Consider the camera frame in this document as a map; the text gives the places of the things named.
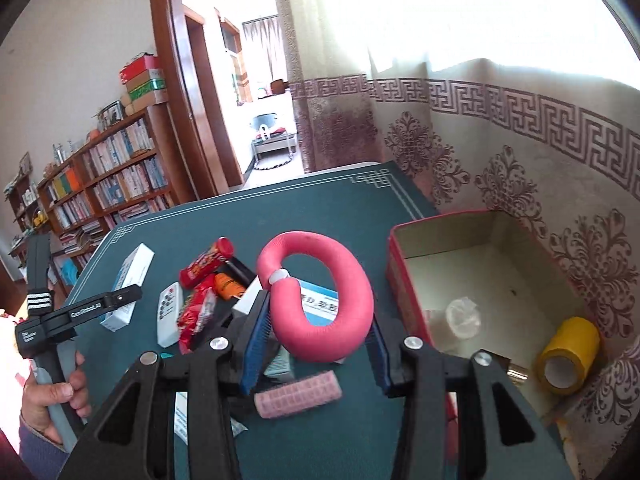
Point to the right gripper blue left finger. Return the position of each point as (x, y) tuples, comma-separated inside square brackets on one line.
[(253, 341)]

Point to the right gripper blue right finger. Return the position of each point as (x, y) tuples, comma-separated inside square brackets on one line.
[(378, 357)]

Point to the teal patterned small box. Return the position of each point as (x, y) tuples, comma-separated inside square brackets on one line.
[(280, 369)]

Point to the orange cosmetic tube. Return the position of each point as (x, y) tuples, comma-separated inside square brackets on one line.
[(227, 288)]

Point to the white blue medicine box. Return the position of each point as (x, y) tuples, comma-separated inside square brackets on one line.
[(319, 303)]

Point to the red candy wrapper packet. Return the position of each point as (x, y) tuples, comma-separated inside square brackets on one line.
[(197, 311)]

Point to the pink hair roller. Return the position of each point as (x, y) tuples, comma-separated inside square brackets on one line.
[(297, 397)]

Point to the black hair comb clip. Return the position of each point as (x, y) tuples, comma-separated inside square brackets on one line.
[(239, 271)]

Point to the red cylindrical snack tube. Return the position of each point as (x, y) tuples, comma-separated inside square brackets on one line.
[(206, 263)]

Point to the white remote control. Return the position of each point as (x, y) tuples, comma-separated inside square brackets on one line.
[(169, 308)]

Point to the long white blue box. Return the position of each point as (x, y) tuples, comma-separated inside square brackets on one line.
[(132, 272)]

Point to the person's left hand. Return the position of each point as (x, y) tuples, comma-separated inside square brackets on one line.
[(38, 398)]

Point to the green felt table mat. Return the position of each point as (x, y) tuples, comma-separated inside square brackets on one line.
[(185, 417)]

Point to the clear plastic wrap ball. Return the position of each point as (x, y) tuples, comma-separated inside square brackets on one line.
[(459, 321)]

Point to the pink rectangular tin box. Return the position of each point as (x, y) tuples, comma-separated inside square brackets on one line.
[(521, 292)]

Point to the wooden bookshelf with books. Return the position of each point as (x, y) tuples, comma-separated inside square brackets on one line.
[(130, 170)]

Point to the yellow tape roll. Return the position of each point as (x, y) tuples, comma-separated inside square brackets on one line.
[(564, 364)]

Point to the stacked boxes on shelf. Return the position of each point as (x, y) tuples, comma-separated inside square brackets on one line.
[(144, 82)]

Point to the patterned beige curtain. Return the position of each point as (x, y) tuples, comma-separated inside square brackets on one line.
[(526, 106)]

